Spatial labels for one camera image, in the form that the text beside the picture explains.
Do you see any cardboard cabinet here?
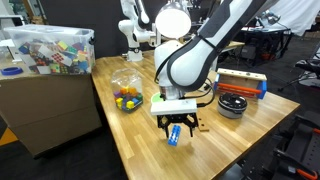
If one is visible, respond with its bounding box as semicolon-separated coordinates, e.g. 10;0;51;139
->
0;56;103;158

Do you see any black round pot with lid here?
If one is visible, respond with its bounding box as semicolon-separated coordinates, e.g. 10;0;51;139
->
216;92;248;120

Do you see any blue Lego brick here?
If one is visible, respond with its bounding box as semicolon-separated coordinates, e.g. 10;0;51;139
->
167;124;182;147

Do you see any green bowl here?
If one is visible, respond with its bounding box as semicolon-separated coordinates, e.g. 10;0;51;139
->
150;92;166;104

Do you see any clear bin of puzzle cubes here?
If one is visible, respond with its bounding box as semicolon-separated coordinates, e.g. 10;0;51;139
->
3;24;96;76

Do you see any wooden piece with two holes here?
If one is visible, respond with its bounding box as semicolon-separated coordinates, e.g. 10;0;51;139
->
197;116;211;133

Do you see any orange and black clamp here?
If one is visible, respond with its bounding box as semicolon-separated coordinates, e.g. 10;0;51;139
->
295;167;320;180

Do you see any black perforated frame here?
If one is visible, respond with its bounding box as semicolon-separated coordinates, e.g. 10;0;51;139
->
239;111;320;180

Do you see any wooden background desk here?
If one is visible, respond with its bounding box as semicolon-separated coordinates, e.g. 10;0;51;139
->
223;39;246;53

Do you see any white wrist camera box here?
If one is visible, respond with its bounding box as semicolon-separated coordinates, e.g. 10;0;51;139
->
150;99;198;117

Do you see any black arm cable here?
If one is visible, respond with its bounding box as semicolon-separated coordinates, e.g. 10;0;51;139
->
196;78;217;108

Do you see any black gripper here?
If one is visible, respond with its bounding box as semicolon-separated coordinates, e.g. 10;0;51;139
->
157;113;200;139

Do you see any braided lamp cable with switch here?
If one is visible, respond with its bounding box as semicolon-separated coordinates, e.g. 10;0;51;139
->
202;82;216;92

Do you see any wooden tool box, orange handle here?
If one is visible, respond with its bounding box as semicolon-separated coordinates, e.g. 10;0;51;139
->
213;67;268;100

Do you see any dark background table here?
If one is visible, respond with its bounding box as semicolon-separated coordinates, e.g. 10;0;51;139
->
239;25;294;67

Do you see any clear plastic jar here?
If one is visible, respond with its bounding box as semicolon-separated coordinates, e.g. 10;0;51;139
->
110;68;144;114

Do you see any white sheet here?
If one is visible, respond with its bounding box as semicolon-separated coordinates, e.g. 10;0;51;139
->
266;0;320;37

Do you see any black office chair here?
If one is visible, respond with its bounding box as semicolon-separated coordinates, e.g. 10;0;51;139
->
278;46;320;93

